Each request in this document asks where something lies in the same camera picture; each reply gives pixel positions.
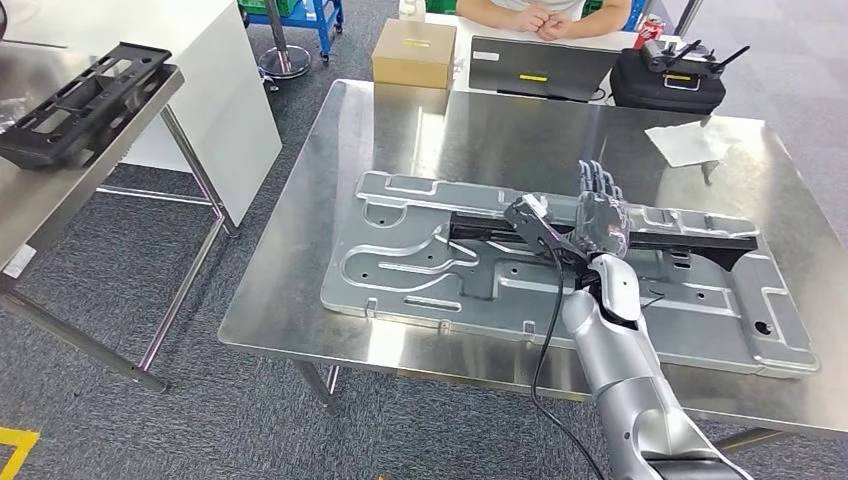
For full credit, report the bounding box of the person's left hand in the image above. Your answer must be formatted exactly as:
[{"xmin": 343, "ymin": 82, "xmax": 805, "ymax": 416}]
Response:
[{"xmin": 537, "ymin": 11, "xmax": 579, "ymax": 42}]

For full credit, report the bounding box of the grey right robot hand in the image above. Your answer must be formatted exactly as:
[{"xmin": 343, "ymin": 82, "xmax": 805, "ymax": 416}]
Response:
[{"xmin": 574, "ymin": 159, "xmax": 632, "ymax": 260}]

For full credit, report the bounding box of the person's right hand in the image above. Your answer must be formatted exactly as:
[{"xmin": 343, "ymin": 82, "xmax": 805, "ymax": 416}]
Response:
[{"xmin": 510, "ymin": 5, "xmax": 552, "ymax": 34}]

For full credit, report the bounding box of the black plastic plate frame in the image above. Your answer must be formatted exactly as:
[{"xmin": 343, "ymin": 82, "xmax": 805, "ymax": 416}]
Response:
[
  {"xmin": 448, "ymin": 210, "xmax": 760, "ymax": 273},
  {"xmin": 0, "ymin": 42, "xmax": 174, "ymax": 171}
]

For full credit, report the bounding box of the steel workbench table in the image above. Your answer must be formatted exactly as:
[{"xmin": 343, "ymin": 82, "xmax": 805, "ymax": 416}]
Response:
[{"xmin": 218, "ymin": 79, "xmax": 848, "ymax": 458}]

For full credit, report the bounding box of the person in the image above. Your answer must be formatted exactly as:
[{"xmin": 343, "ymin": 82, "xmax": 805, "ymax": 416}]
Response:
[{"xmin": 455, "ymin": 0, "xmax": 634, "ymax": 42}]

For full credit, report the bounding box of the grey laptop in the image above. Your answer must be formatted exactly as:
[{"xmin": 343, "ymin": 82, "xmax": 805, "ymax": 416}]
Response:
[{"xmin": 468, "ymin": 34, "xmax": 623, "ymax": 104}]

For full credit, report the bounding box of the red drink can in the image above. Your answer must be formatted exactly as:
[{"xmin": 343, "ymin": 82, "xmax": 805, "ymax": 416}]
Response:
[{"xmin": 632, "ymin": 14, "xmax": 667, "ymax": 51}]

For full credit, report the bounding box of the white paper sheet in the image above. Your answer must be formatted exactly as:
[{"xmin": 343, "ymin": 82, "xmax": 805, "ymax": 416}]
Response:
[{"xmin": 644, "ymin": 121, "xmax": 742, "ymax": 169}]

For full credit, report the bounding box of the black remote controller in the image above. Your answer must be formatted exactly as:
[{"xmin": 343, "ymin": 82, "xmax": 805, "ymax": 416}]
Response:
[{"xmin": 639, "ymin": 38, "xmax": 752, "ymax": 77}]

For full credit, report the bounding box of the black carry case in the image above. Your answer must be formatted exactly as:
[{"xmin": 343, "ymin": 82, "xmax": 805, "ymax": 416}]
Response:
[{"xmin": 609, "ymin": 47, "xmax": 727, "ymax": 115}]

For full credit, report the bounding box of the brown cardboard box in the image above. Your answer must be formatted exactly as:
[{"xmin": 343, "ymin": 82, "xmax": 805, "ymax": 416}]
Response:
[{"xmin": 370, "ymin": 18, "xmax": 458, "ymax": 90}]

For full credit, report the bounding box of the blue metal cart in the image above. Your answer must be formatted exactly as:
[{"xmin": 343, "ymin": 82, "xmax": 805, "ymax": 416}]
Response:
[{"xmin": 238, "ymin": 0, "xmax": 346, "ymax": 64}]

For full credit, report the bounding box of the stamped sheet metal panel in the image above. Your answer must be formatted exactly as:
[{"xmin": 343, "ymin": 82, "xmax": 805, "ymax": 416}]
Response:
[{"xmin": 319, "ymin": 170, "xmax": 821, "ymax": 380}]

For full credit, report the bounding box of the steel side table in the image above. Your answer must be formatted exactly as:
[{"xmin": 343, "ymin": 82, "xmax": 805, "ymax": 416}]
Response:
[{"xmin": 0, "ymin": 42, "xmax": 241, "ymax": 394}]

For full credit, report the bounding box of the yellow floor tape square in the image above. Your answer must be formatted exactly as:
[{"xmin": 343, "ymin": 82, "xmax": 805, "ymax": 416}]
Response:
[{"xmin": 0, "ymin": 427, "xmax": 41, "ymax": 480}]

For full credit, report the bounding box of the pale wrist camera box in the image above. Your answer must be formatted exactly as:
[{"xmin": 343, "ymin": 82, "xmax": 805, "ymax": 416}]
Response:
[{"xmin": 503, "ymin": 193, "xmax": 591, "ymax": 266}]

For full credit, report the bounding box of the black camera cable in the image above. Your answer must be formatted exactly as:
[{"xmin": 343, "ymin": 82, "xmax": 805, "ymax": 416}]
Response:
[{"xmin": 529, "ymin": 245, "xmax": 607, "ymax": 480}]

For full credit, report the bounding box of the chrome stanchion post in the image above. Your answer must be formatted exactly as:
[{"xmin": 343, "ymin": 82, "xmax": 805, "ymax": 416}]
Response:
[{"xmin": 256, "ymin": 0, "xmax": 313, "ymax": 81}]

